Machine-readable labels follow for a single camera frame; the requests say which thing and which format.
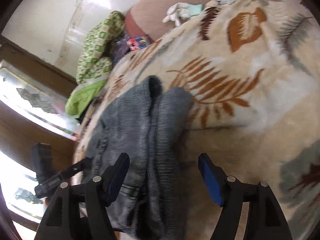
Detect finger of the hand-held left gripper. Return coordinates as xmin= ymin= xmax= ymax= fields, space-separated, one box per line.
xmin=60 ymin=157 xmax=93 ymax=178

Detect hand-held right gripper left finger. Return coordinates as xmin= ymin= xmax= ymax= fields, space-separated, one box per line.
xmin=34 ymin=152 xmax=130 ymax=240

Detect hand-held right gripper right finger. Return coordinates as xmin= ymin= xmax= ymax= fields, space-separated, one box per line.
xmin=197 ymin=153 xmax=293 ymax=240

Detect blue denim pants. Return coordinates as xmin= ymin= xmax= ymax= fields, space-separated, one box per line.
xmin=85 ymin=75 xmax=194 ymax=240

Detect lime green cloth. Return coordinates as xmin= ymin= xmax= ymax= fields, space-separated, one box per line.
xmin=65 ymin=79 xmax=107 ymax=117

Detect leaf print blanket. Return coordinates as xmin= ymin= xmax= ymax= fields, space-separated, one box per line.
xmin=72 ymin=0 xmax=320 ymax=240

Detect purple patterned cloth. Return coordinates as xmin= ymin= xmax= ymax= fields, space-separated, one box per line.
xmin=112 ymin=39 xmax=131 ymax=63

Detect green patterned cloth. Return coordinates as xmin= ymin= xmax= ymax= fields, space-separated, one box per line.
xmin=75 ymin=10 xmax=125 ymax=85

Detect colourful small box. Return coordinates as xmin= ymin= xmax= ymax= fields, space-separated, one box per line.
xmin=127 ymin=35 xmax=148 ymax=50

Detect white glove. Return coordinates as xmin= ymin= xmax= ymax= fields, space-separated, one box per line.
xmin=162 ymin=2 xmax=204 ymax=27

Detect pink brown sofa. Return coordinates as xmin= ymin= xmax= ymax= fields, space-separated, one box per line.
xmin=125 ymin=0 xmax=275 ymax=40

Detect brown wooden door frame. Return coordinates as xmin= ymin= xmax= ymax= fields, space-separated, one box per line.
xmin=0 ymin=35 xmax=83 ymax=230

